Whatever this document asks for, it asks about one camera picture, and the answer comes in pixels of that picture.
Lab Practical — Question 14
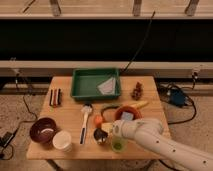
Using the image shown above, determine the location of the orange fruit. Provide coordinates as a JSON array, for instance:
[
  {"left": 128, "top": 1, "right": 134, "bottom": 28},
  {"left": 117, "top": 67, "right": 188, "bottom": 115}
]
[{"left": 94, "top": 115, "right": 105, "bottom": 128}]

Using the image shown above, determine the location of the blue power box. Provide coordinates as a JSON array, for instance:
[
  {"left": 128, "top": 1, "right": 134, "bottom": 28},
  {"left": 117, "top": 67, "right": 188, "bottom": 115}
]
[{"left": 169, "top": 89, "right": 186, "bottom": 107}]

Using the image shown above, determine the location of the black cable on left floor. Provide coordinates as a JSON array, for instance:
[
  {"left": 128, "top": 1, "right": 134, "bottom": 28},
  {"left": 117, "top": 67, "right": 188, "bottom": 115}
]
[{"left": 0, "top": 73, "right": 39, "bottom": 160}]

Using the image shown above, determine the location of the black cable to window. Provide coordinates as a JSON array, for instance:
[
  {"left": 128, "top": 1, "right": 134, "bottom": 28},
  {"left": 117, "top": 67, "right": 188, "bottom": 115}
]
[{"left": 119, "top": 10, "right": 157, "bottom": 76}]

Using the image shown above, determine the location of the blue sponge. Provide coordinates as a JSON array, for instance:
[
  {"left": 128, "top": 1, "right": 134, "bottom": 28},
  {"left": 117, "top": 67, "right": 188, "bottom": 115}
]
[{"left": 121, "top": 112, "right": 134, "bottom": 121}]

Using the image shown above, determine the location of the small metal cup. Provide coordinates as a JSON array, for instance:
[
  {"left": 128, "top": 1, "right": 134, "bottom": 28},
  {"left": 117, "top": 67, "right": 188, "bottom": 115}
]
[{"left": 93, "top": 128, "right": 108, "bottom": 145}]

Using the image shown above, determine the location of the red bowl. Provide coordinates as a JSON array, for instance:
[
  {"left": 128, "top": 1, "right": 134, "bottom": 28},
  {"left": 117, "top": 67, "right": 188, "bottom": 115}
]
[{"left": 115, "top": 106, "right": 142, "bottom": 120}]

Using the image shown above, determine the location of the green plastic tray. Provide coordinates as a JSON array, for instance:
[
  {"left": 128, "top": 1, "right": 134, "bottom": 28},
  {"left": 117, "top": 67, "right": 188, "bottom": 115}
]
[{"left": 70, "top": 68, "right": 121, "bottom": 101}]

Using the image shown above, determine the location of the grey cloth in tray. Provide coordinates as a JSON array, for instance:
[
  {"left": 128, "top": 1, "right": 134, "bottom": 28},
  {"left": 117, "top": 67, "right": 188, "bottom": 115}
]
[{"left": 97, "top": 77, "right": 116, "bottom": 95}]

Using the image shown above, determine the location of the yellow corn cob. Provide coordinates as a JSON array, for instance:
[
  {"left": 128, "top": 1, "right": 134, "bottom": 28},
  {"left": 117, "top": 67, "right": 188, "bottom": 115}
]
[{"left": 130, "top": 101, "right": 148, "bottom": 109}]

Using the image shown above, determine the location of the green plastic cup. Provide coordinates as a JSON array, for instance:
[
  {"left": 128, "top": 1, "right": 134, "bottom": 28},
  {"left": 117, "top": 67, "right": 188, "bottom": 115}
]
[{"left": 111, "top": 136, "right": 127, "bottom": 153}]

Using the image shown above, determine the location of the white dish brush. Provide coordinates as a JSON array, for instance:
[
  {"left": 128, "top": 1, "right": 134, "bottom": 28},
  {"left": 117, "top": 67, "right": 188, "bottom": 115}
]
[{"left": 80, "top": 104, "right": 93, "bottom": 144}]

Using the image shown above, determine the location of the white plastic cup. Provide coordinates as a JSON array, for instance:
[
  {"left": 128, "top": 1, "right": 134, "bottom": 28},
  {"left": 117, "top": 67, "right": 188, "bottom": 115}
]
[{"left": 52, "top": 131, "right": 72, "bottom": 152}]

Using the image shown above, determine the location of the pine cone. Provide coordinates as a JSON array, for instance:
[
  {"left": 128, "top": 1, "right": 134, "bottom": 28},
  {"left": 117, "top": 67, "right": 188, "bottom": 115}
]
[{"left": 131, "top": 82, "right": 143, "bottom": 100}]

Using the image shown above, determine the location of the dark purple bowl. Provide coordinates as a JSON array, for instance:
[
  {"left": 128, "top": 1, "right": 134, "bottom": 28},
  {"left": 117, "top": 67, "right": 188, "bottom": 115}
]
[{"left": 30, "top": 117, "right": 57, "bottom": 144}]

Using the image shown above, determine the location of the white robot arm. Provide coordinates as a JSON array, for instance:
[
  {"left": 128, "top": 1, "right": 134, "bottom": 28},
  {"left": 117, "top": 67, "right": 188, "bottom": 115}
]
[{"left": 101, "top": 118, "right": 213, "bottom": 171}]

